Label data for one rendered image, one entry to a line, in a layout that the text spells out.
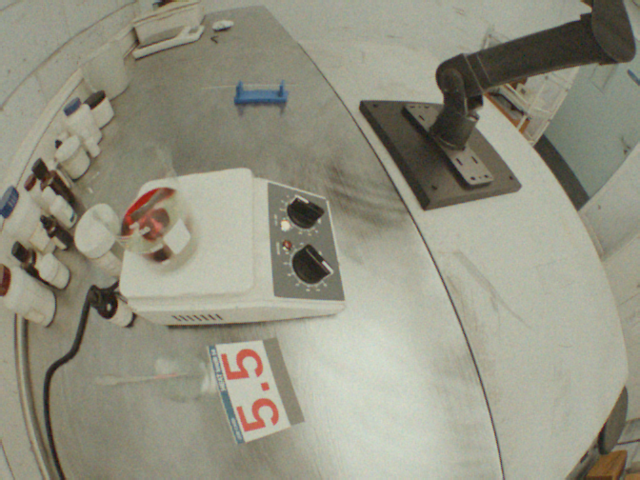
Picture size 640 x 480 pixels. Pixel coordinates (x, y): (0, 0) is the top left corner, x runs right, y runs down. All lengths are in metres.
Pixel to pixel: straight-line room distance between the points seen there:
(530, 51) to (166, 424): 0.58
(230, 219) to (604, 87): 3.03
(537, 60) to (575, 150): 2.72
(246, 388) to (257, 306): 0.08
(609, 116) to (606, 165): 0.47
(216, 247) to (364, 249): 0.17
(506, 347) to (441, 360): 0.10
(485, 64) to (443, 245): 0.25
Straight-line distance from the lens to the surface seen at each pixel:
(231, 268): 0.20
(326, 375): 0.27
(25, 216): 0.45
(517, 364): 0.38
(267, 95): 0.52
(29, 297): 0.41
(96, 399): 0.36
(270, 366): 0.26
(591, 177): 3.03
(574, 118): 3.09
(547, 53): 0.38
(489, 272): 0.38
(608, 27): 0.37
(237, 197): 0.23
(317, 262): 0.22
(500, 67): 0.39
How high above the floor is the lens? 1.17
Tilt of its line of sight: 60 degrees down
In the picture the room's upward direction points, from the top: 9 degrees clockwise
